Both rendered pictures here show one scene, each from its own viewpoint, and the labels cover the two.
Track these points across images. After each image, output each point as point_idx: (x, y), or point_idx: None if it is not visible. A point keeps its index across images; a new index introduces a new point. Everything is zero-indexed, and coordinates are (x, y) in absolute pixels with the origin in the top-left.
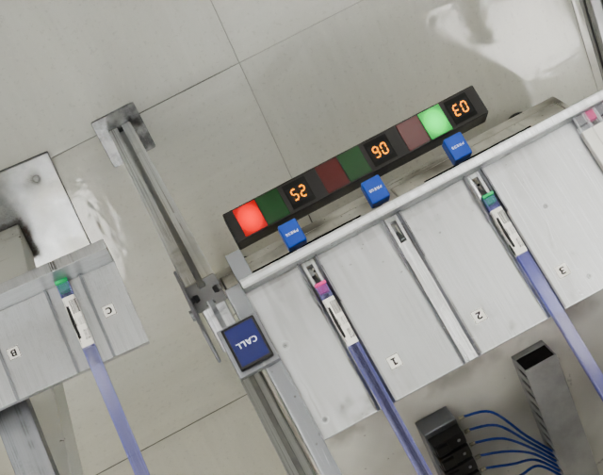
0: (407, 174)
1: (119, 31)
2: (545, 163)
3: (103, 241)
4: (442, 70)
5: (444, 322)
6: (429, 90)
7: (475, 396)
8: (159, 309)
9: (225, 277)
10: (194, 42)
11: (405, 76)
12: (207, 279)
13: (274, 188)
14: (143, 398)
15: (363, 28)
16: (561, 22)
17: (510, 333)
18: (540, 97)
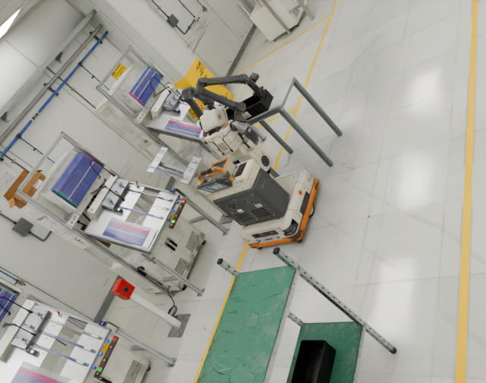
0: (191, 264)
1: (233, 235)
2: (159, 225)
3: (188, 182)
4: (197, 278)
5: (157, 206)
6: (197, 275)
7: None
8: (209, 230)
9: (202, 234)
10: (225, 244)
11: (201, 272)
12: (184, 197)
13: (183, 205)
14: (205, 225)
15: (209, 267)
16: (187, 299)
17: (150, 210)
18: (184, 292)
